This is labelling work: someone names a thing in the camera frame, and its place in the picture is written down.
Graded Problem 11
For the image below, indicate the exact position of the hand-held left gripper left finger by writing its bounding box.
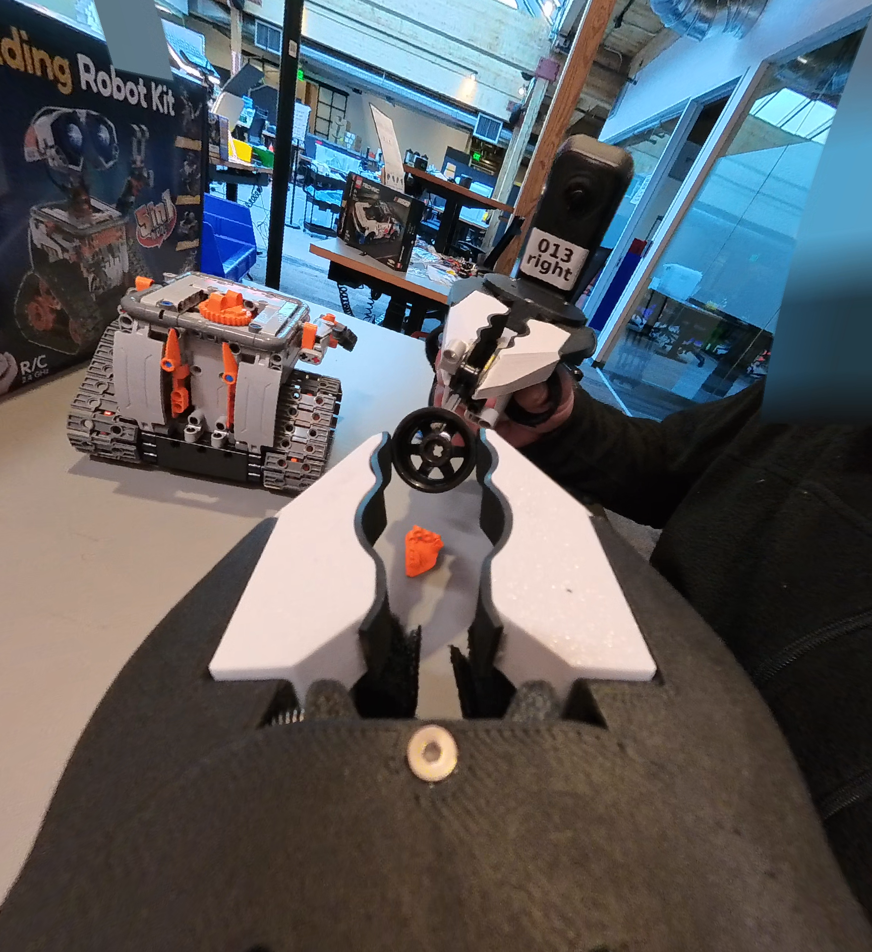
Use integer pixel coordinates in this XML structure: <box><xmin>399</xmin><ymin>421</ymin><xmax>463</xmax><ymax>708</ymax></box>
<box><xmin>210</xmin><ymin>433</ymin><xmax>394</xmax><ymax>702</ymax></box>

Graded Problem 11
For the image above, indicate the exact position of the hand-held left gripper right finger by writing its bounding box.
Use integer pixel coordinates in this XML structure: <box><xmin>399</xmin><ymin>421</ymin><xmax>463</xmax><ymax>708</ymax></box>
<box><xmin>478</xmin><ymin>430</ymin><xmax>659</xmax><ymax>685</ymax></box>

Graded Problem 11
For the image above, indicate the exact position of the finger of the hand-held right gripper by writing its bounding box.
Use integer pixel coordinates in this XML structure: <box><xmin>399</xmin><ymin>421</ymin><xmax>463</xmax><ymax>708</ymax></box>
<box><xmin>439</xmin><ymin>290</ymin><xmax>531</xmax><ymax>395</ymax></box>
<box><xmin>475</xmin><ymin>324</ymin><xmax>578</xmax><ymax>409</ymax></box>

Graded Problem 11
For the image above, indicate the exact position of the black toy wheel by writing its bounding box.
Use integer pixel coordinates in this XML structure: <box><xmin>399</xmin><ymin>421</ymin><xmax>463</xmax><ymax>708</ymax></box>
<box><xmin>393</xmin><ymin>407</ymin><xmax>475</xmax><ymax>493</ymax></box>

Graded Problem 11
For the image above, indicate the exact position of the person's right forearm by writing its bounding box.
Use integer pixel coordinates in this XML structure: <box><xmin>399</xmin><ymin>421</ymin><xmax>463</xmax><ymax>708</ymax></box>
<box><xmin>521</xmin><ymin>378</ymin><xmax>771</xmax><ymax>531</ymax></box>

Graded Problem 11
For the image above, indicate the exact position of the person's right hand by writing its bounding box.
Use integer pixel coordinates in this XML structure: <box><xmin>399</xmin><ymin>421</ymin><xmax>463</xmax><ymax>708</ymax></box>
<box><xmin>495</xmin><ymin>375</ymin><xmax>580</xmax><ymax>447</ymax></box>

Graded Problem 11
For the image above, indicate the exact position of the wooden workbench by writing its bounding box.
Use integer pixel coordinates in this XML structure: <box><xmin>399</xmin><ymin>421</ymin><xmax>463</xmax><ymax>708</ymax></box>
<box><xmin>308</xmin><ymin>238</ymin><xmax>498</xmax><ymax>336</ymax></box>

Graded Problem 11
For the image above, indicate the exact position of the orange toy panel piece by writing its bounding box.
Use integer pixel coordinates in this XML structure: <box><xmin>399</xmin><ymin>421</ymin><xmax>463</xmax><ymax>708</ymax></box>
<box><xmin>404</xmin><ymin>524</ymin><xmax>446</xmax><ymax>579</ymax></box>

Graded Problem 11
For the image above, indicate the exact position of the toy car box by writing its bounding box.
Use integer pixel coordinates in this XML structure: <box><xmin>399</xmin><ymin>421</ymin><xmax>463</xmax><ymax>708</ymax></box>
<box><xmin>336</xmin><ymin>171</ymin><xmax>427</xmax><ymax>272</ymax></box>

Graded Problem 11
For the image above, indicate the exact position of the grey orange tracked toy robot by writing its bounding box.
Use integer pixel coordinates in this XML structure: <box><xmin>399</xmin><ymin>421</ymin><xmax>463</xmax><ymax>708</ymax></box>
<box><xmin>67</xmin><ymin>271</ymin><xmax>358</xmax><ymax>488</ymax></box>

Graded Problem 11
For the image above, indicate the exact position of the person's dark sweater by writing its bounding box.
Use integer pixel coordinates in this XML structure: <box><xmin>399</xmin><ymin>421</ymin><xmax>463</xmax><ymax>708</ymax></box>
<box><xmin>650</xmin><ymin>420</ymin><xmax>872</xmax><ymax>952</ymax></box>

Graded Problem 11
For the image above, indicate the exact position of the black metal pole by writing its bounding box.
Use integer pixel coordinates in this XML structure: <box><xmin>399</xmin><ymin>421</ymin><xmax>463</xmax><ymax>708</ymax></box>
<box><xmin>263</xmin><ymin>0</ymin><xmax>308</xmax><ymax>293</ymax></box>

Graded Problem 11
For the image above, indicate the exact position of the blue storage bin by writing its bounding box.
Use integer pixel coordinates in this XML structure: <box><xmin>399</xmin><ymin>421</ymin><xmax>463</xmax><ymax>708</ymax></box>
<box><xmin>201</xmin><ymin>192</ymin><xmax>260</xmax><ymax>285</ymax></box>

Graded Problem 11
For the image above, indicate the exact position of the blue robot kit box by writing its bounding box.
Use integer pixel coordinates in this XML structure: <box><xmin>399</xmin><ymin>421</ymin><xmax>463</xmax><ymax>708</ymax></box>
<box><xmin>0</xmin><ymin>0</ymin><xmax>210</xmax><ymax>416</ymax></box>

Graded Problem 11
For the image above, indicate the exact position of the wooden post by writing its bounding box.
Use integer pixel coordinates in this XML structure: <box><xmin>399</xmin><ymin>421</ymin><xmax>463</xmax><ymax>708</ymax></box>
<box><xmin>491</xmin><ymin>0</ymin><xmax>620</xmax><ymax>278</ymax></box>

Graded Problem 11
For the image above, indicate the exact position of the silver ventilation duct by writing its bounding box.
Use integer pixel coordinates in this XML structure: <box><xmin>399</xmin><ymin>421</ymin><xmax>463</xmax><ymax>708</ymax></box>
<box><xmin>647</xmin><ymin>0</ymin><xmax>771</xmax><ymax>44</ymax></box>

